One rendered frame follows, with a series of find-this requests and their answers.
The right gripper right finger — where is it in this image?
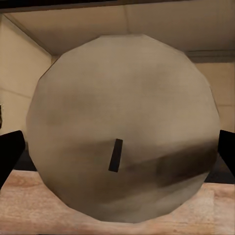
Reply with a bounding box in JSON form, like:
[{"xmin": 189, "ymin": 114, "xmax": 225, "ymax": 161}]
[{"xmin": 217, "ymin": 130, "xmax": 235, "ymax": 176}]

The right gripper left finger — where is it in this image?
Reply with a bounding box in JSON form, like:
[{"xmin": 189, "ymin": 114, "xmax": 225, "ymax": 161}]
[{"xmin": 0, "ymin": 130, "xmax": 25, "ymax": 189}]

